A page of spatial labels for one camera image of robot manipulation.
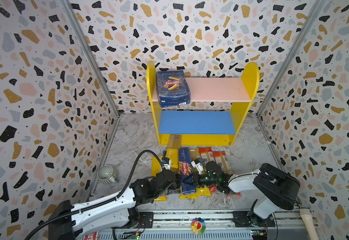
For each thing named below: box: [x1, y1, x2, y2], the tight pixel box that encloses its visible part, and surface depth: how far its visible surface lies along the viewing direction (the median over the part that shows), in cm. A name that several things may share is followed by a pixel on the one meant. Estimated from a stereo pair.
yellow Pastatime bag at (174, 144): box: [166, 134, 182, 172], surface depth 96 cm
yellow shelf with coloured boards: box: [146, 61, 260, 146], surface depth 103 cm
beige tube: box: [299, 208, 320, 240], surface depth 74 cm
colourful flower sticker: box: [191, 217, 206, 235], surface depth 73 cm
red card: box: [83, 231, 99, 240], surface depth 70 cm
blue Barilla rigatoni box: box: [156, 70, 191, 108], surface depth 70 cm
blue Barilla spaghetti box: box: [178, 147, 196, 196], surface depth 85 cm
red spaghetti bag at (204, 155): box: [199, 147, 209, 167], surface depth 98 cm
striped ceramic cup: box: [97, 165, 118, 185], surface depth 85 cm
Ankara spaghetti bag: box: [165, 188, 180, 195], surface depth 82 cm
